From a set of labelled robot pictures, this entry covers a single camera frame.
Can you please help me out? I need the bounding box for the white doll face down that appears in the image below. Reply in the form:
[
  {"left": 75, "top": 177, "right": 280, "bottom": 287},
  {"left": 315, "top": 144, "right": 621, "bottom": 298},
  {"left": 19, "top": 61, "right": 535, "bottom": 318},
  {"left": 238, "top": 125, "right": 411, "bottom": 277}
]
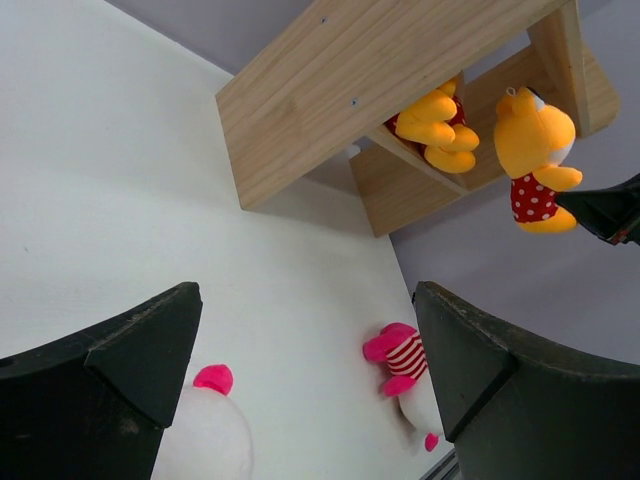
[
  {"left": 362, "top": 322, "right": 444, "bottom": 452},
  {"left": 151, "top": 364, "right": 254, "bottom": 480}
]

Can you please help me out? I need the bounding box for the white doll centre face down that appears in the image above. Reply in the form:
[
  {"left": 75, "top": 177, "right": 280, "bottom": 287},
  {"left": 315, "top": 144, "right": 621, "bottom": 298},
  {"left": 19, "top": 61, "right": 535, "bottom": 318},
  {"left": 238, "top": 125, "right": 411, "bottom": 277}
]
[{"left": 151, "top": 364, "right": 254, "bottom": 480}]

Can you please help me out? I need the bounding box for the wooden shelf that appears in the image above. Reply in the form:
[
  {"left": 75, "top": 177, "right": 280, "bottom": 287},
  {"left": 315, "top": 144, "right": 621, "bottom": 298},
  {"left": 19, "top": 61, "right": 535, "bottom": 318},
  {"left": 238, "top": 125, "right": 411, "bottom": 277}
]
[{"left": 216, "top": 0, "right": 620, "bottom": 236}]

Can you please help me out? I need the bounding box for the orange bear polka dot toy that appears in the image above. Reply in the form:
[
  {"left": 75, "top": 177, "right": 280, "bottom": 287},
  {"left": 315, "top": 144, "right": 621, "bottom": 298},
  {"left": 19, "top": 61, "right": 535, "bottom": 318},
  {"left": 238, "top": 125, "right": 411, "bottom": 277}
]
[{"left": 385, "top": 76, "right": 466, "bottom": 147}]

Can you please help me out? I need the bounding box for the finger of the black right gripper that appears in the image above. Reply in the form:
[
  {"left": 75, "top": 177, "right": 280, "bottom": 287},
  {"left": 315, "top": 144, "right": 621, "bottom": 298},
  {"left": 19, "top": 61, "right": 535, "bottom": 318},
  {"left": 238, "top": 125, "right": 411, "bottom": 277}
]
[{"left": 556, "top": 174, "right": 640, "bottom": 245}]

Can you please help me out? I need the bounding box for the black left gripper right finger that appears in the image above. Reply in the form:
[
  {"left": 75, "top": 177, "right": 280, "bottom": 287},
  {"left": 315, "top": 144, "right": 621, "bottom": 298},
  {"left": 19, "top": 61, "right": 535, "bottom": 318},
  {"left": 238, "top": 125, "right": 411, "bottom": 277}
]
[{"left": 414, "top": 282, "right": 639, "bottom": 479}]

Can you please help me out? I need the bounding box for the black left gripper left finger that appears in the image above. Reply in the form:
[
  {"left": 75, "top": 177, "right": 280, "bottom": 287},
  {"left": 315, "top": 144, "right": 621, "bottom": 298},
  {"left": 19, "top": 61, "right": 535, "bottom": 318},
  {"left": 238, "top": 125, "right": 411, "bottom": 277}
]
[{"left": 1, "top": 282, "right": 202, "bottom": 479}]

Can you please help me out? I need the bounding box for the white doll right face down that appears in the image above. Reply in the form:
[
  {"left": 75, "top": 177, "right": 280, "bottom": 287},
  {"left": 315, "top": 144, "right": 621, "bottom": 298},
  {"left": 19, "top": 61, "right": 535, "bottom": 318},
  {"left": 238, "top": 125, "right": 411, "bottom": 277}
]
[{"left": 362, "top": 322, "right": 444, "bottom": 452}]

